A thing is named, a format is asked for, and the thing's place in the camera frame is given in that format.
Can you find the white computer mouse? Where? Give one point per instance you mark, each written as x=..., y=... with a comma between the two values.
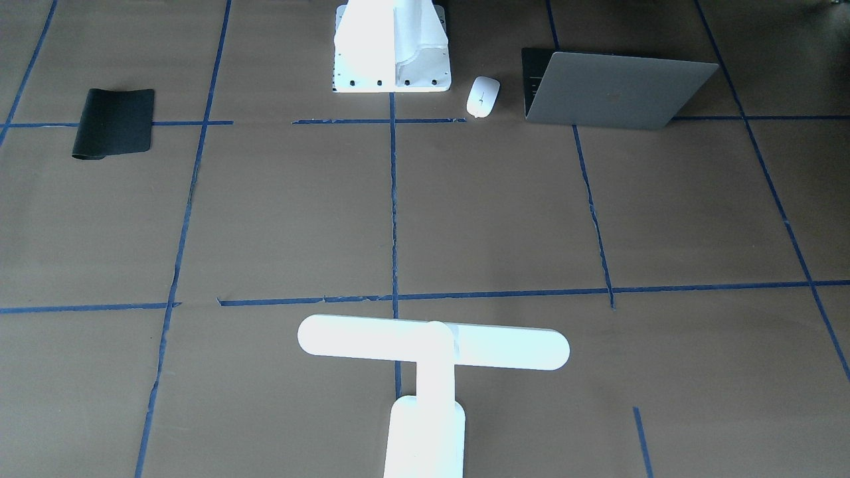
x=482, y=96

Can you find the grey laptop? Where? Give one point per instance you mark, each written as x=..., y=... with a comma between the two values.
x=606, y=90

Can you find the black mouse pad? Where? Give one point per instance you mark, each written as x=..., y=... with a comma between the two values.
x=114, y=123

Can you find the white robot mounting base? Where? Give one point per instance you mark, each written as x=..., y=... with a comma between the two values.
x=391, y=46

